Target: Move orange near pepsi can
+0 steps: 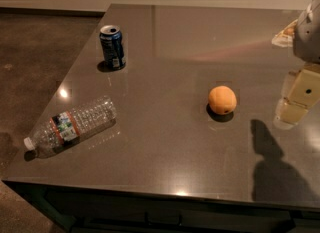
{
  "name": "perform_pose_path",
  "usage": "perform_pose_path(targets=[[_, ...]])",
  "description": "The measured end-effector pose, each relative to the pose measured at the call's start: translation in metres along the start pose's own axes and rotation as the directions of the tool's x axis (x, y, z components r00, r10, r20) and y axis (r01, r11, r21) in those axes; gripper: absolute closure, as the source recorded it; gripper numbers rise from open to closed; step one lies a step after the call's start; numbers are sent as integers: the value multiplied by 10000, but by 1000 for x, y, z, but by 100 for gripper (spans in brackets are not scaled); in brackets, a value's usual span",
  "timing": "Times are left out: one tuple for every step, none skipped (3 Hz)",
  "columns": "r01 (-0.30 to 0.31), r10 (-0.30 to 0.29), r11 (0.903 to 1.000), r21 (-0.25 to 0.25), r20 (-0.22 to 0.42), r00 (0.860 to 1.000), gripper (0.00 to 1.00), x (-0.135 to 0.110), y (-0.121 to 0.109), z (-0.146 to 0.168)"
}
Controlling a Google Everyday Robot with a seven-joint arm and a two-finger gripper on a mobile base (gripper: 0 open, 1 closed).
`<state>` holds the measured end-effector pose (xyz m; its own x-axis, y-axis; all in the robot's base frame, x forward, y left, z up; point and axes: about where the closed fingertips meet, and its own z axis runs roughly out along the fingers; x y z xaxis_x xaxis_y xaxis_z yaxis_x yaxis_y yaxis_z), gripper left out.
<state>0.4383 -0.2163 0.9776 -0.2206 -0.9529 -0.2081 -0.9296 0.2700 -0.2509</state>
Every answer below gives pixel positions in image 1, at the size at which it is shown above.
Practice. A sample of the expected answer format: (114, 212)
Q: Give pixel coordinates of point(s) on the dark counter drawer front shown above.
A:
(82, 210)

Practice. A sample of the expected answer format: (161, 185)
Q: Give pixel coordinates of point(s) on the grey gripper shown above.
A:
(307, 40)

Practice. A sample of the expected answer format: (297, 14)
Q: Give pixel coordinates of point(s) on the orange fruit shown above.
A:
(222, 100)

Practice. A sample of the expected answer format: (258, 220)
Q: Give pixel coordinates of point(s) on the clear plastic water bottle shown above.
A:
(71, 127)

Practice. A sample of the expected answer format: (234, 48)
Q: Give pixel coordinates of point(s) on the blue pepsi can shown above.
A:
(112, 47)

